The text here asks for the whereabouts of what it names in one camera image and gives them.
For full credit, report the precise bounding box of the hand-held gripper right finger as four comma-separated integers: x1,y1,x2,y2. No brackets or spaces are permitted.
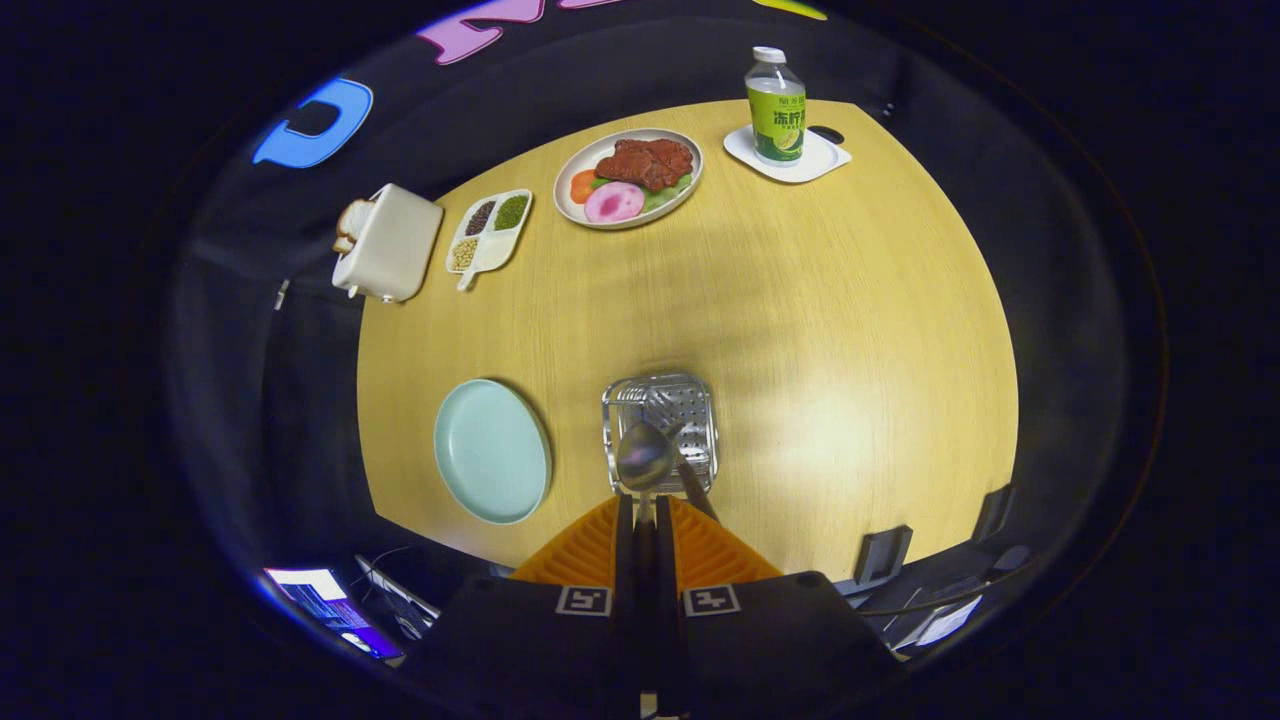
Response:
655,493,903,720

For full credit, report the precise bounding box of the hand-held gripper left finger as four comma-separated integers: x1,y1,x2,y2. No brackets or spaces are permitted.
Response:
400,493,642,720

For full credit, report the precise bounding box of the silver fork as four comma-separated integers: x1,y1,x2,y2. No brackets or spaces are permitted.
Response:
640,400,721,525

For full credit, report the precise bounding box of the silver spoon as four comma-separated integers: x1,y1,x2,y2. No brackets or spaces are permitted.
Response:
615,420,677,528

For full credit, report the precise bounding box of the black chair back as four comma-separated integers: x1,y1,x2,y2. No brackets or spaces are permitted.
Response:
854,525,914,588
975,485,1019,544

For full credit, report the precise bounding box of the white paper sheet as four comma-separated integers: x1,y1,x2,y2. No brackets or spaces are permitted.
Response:
914,596,984,649

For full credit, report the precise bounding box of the light green plate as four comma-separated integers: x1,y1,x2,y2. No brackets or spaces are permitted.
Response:
433,378,553,526

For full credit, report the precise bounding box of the lit computer screen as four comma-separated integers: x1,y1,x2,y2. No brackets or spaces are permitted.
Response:
262,567,404,662

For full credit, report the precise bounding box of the perforated metal basket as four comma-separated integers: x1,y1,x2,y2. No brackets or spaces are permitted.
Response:
601,373,720,496

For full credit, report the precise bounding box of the white divided bean dish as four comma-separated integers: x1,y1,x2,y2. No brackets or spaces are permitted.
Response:
445,188,534,292

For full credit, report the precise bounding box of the white toaster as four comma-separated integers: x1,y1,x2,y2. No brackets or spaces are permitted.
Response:
331,183,445,304

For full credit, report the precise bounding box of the white round food plate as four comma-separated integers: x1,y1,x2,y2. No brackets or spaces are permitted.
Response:
553,128,705,231

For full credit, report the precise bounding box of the pink round food slice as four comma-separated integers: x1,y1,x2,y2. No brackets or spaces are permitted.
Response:
584,181,646,224

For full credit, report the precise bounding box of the green lettuce leaf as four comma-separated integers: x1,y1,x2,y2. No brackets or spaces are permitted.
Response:
640,175,694,213

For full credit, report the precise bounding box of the white square coaster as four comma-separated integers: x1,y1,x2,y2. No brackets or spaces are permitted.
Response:
723,123,853,184

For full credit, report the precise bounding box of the brown steak piece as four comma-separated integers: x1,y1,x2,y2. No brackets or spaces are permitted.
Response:
596,138,695,193

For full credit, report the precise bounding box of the green label drink bottle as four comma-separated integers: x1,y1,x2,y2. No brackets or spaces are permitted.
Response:
744,46,808,166

